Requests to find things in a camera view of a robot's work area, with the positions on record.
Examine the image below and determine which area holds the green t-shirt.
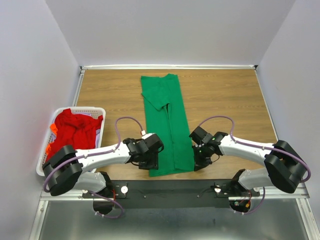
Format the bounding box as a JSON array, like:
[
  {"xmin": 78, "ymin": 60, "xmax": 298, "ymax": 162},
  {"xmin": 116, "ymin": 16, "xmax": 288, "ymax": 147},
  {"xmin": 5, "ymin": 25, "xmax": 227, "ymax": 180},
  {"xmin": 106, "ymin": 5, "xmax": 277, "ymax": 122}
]
[{"xmin": 140, "ymin": 74, "xmax": 195, "ymax": 177}]

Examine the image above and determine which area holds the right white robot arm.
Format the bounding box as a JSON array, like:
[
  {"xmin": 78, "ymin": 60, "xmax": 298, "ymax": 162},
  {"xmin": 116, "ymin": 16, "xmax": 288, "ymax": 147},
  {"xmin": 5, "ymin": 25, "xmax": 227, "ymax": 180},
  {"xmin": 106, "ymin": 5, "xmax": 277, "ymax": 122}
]
[{"xmin": 189, "ymin": 126, "xmax": 308, "ymax": 196}]

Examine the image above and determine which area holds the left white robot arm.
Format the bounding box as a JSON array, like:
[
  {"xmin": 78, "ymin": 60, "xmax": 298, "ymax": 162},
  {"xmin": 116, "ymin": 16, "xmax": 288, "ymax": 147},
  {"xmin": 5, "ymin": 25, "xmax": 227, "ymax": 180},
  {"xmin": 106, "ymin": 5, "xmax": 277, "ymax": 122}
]
[{"xmin": 42, "ymin": 133, "xmax": 164, "ymax": 198}]

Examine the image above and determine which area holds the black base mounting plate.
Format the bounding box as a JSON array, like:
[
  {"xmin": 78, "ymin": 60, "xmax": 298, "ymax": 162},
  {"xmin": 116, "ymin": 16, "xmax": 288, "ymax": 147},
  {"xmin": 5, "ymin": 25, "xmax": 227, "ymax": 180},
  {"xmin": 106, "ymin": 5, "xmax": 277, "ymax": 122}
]
[{"xmin": 81, "ymin": 179, "xmax": 261, "ymax": 210}]

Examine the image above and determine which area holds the white plastic laundry basket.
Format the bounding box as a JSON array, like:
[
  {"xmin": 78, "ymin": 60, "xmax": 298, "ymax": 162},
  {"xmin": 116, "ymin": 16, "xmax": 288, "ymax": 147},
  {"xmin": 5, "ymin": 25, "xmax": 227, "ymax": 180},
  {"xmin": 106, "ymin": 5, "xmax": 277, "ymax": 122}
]
[{"xmin": 35, "ymin": 106, "xmax": 106, "ymax": 177}]

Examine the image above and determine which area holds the red t-shirt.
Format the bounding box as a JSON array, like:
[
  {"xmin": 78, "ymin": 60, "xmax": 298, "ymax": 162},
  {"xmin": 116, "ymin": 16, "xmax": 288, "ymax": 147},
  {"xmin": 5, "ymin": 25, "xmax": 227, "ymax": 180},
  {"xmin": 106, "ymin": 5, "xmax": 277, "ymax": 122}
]
[{"xmin": 46, "ymin": 109, "xmax": 103, "ymax": 162}]

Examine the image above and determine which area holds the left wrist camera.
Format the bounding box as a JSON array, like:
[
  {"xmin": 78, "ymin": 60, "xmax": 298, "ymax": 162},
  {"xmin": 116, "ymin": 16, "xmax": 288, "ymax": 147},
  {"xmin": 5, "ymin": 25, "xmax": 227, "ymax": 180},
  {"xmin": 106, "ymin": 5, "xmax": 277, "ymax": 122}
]
[{"xmin": 140, "ymin": 130, "xmax": 150, "ymax": 139}]

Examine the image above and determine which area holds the aluminium front rail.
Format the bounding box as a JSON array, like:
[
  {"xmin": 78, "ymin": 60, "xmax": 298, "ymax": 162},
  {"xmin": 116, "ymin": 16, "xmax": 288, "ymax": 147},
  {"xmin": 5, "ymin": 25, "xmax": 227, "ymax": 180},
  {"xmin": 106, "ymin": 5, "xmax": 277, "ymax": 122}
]
[{"xmin": 39, "ymin": 177, "xmax": 311, "ymax": 201}]

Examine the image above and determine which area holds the aluminium back table rail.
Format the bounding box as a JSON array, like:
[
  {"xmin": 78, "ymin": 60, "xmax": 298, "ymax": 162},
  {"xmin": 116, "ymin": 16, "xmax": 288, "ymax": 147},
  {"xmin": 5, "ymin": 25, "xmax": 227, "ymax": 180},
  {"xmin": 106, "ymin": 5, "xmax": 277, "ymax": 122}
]
[{"xmin": 80, "ymin": 64, "xmax": 257, "ymax": 70}]

